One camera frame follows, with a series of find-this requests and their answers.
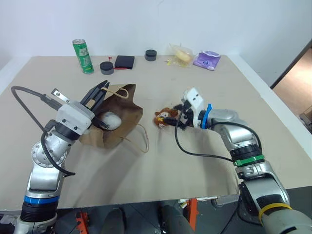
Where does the brown paper bag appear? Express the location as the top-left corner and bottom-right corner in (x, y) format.
(79, 84), (150, 154)

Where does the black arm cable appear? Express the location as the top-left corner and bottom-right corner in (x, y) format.
(175, 111), (264, 163)
(11, 85), (76, 178)

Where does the clear bag with bread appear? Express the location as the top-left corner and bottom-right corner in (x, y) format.
(166, 42), (195, 67)

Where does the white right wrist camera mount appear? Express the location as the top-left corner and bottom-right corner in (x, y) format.
(181, 87), (204, 115)

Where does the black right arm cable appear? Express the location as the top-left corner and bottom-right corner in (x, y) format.
(175, 111), (264, 163)

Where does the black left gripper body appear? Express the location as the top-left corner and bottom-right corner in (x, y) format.
(90, 111), (110, 130)

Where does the orange metal frame post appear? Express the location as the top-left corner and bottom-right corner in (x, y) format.
(75, 211), (89, 234)
(187, 198), (198, 232)

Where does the white plush toy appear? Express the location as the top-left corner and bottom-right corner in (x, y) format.
(100, 111), (122, 131)

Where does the brown plush toy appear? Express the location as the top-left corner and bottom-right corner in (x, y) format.
(153, 107), (182, 129)

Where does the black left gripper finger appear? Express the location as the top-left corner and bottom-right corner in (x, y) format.
(79, 79), (109, 106)
(92, 84), (111, 113)

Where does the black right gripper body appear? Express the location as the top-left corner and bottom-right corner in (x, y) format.
(179, 102), (196, 129)

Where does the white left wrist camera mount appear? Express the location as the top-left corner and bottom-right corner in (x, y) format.
(55, 101), (96, 136)

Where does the black flat square box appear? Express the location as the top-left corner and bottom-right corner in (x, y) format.
(114, 55), (136, 70)

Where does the beige table cover sheet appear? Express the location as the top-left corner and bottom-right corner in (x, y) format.
(0, 55), (312, 210)

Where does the green drink can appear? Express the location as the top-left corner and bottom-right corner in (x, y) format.
(72, 38), (95, 75)

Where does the black round puck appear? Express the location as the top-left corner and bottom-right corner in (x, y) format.
(144, 49), (157, 61)
(99, 61), (115, 76)

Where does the silver metal bracket strip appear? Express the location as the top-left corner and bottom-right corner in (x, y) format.
(51, 88), (72, 104)

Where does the grey box on floor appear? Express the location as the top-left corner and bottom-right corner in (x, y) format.
(299, 105), (312, 134)

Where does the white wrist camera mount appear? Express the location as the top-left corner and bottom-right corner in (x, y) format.
(181, 87), (204, 115)
(55, 101), (96, 136)

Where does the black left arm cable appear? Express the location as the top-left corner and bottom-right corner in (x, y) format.
(11, 85), (76, 178)

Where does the purple plastic pouch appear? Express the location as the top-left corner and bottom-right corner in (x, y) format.
(193, 50), (221, 71)

